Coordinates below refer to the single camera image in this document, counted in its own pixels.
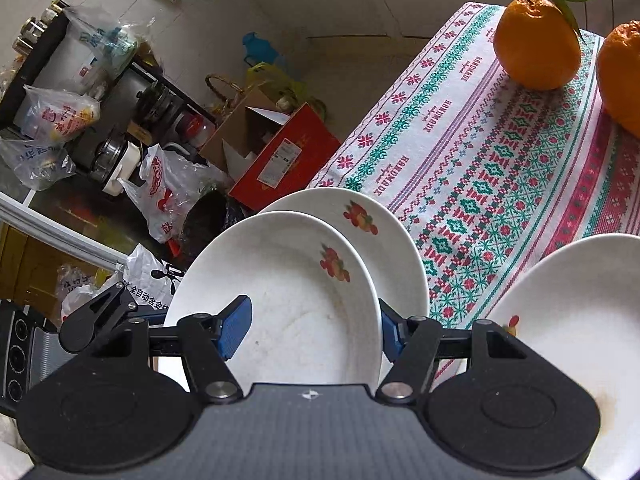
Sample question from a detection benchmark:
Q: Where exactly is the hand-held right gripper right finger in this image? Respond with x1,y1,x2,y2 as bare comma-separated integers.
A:
377,298,532,407

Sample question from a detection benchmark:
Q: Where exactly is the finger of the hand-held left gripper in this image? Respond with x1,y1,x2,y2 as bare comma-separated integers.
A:
59,282,168,354

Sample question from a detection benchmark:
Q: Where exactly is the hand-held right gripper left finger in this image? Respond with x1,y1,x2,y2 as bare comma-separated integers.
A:
85,295,254,407

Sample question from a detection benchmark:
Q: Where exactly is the white plate with fruit print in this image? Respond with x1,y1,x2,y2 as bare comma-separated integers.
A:
257,189,431,386
164,210,384,396
457,234,640,480

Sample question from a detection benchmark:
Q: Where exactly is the white bag with black print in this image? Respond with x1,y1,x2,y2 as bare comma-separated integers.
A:
121,243,187,313

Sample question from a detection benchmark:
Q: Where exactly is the black trash bag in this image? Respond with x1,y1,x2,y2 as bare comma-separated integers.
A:
179,190,252,272

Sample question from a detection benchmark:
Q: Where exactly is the white plastic bag red print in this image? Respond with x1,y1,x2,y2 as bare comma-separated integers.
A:
119,144,223,244

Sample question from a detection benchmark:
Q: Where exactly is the clear plastic bag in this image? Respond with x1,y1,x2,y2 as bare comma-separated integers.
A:
0,137,77,192

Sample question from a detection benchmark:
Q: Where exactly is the steel pot with lid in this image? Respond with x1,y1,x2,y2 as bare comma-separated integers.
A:
89,132,137,184

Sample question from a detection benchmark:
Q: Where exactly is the red cardboard box white label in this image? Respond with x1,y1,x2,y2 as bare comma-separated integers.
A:
229,102,342,213

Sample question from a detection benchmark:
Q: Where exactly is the patterned embroidered tablecloth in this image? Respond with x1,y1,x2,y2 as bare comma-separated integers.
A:
307,1,640,336

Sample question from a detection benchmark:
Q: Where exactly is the brown cardboard box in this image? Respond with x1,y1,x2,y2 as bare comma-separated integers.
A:
199,85,292,182

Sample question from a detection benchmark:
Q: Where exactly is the red lidded jar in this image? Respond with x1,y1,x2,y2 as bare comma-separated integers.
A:
175,112,217,149

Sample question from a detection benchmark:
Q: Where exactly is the dark cooking pot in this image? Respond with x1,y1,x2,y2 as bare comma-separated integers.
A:
135,80,177,127

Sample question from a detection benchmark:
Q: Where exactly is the wicker basket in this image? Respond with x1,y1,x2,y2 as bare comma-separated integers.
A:
205,74,247,112

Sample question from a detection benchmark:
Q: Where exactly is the yellow-green plastic bag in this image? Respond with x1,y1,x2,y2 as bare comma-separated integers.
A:
245,62,312,107

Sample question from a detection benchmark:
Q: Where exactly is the white plastic bag blue print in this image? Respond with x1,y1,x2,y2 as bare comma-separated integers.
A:
61,5,139,97

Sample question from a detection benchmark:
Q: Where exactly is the orange with leafy stem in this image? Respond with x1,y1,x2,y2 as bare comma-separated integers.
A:
492,0,604,92

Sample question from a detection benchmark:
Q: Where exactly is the orange without leaves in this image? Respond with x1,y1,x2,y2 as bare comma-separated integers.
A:
596,20,640,140

